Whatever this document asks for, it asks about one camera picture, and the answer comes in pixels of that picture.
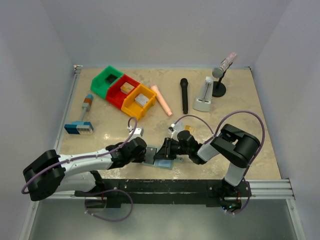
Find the grey metronome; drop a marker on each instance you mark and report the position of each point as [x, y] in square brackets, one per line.
[203, 100]

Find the sage green card holder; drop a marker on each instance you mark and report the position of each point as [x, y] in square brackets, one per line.
[164, 164]

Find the glitter microphone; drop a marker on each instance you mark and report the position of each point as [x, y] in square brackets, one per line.
[223, 65]

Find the yellow plastic bin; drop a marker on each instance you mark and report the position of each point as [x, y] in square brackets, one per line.
[134, 110]

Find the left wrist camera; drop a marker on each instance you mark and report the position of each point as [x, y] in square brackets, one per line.
[137, 132]

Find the green plastic bin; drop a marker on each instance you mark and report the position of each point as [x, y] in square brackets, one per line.
[104, 80]

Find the aluminium frame rail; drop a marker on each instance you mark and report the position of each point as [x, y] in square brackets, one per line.
[33, 206]

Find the black microphone stand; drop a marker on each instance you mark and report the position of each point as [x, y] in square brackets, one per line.
[219, 88]

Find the block in yellow bin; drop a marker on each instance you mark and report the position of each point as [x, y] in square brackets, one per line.
[141, 100]

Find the black microphone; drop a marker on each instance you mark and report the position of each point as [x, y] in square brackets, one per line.
[184, 93]

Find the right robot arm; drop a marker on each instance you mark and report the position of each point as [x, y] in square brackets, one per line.
[236, 145]

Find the pink microphone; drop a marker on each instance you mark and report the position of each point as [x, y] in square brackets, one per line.
[161, 100]

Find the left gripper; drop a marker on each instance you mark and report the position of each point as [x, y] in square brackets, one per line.
[141, 158]

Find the white credit card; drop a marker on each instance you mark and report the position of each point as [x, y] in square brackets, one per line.
[176, 128]

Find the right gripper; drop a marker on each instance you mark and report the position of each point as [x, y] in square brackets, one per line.
[165, 152]

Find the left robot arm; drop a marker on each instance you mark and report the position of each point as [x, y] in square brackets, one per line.
[52, 172]

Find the tan credit card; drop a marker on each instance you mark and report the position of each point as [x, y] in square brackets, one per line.
[189, 128]

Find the toy block hammer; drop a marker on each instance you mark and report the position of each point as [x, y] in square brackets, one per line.
[81, 127]

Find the block in red bin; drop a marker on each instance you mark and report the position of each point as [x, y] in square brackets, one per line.
[126, 88]

